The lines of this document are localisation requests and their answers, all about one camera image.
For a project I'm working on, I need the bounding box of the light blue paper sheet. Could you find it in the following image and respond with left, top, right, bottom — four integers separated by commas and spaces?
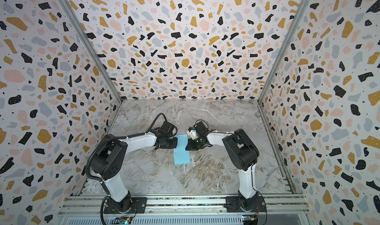
173, 135, 191, 165

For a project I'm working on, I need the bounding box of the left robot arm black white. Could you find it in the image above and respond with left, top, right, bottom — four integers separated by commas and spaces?
85, 121, 178, 203

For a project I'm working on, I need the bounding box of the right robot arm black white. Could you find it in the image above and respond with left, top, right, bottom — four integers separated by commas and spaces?
186, 121, 259, 211

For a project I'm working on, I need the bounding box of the left green circuit board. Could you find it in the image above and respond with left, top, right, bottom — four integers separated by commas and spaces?
112, 216, 133, 225

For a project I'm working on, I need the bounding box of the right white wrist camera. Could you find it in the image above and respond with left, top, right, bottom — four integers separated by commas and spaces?
187, 127, 199, 140

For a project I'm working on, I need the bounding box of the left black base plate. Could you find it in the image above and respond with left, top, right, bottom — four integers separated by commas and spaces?
104, 197, 147, 214

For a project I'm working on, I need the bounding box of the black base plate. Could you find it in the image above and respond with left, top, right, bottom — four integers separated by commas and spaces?
104, 197, 147, 214
224, 196, 266, 213

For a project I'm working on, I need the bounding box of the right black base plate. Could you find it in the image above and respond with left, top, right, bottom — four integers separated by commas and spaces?
224, 196, 266, 213

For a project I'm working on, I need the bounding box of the left black corrugated cable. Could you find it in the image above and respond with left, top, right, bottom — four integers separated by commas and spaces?
85, 112, 167, 182

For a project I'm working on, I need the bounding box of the right circuit board with wires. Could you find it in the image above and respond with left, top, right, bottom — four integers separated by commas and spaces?
242, 215, 258, 225

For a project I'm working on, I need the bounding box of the aluminium front rail frame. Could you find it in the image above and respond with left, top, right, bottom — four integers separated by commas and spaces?
55, 194, 314, 225

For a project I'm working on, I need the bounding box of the left aluminium corner post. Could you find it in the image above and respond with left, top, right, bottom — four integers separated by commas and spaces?
57, 0, 122, 104

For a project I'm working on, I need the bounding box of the aluminium corner post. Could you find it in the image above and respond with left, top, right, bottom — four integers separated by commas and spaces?
258, 0, 310, 105
57, 0, 122, 104

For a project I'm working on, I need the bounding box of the right aluminium corner post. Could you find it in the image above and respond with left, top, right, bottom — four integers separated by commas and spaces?
258, 0, 310, 105

